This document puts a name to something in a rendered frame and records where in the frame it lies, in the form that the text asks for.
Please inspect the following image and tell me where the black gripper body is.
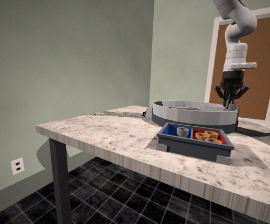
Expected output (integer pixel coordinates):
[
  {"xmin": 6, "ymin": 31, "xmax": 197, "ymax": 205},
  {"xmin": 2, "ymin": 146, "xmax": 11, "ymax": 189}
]
[{"xmin": 220, "ymin": 70, "xmax": 244, "ymax": 92}]

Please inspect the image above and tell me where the grey round turntable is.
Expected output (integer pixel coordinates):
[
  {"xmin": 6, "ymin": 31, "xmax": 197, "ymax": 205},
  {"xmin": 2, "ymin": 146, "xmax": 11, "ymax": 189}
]
[{"xmin": 142, "ymin": 101, "xmax": 239, "ymax": 134}]

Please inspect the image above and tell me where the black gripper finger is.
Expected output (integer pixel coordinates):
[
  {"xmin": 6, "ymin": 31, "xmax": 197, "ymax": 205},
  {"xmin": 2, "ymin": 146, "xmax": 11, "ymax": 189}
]
[
  {"xmin": 214, "ymin": 83, "xmax": 231, "ymax": 108},
  {"xmin": 229, "ymin": 84, "xmax": 249, "ymax": 104}
]

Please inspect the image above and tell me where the grey divided bin with blue and red compartments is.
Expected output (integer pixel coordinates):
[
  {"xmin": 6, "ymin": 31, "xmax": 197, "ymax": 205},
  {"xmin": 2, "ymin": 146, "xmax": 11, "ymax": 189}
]
[{"xmin": 156, "ymin": 123, "xmax": 235, "ymax": 166}]

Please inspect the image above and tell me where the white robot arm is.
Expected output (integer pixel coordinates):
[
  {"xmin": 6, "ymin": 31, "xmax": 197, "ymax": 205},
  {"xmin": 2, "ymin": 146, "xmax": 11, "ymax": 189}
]
[{"xmin": 212, "ymin": 0, "xmax": 257, "ymax": 72}]

